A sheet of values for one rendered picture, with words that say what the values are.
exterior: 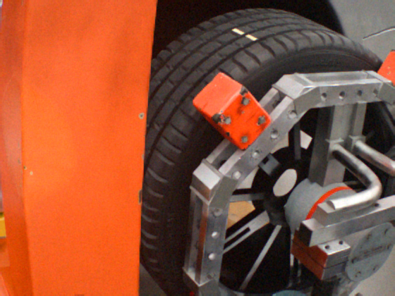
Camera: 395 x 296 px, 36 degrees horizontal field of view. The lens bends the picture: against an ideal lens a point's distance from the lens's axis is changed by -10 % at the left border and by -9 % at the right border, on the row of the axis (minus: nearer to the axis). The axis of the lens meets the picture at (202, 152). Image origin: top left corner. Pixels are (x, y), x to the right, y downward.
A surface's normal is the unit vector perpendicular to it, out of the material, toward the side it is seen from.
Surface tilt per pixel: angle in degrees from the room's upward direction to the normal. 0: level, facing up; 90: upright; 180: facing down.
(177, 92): 50
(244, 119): 90
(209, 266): 90
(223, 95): 45
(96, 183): 90
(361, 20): 90
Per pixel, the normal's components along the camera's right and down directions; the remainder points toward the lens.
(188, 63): -0.50, -0.60
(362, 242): 0.48, 0.41
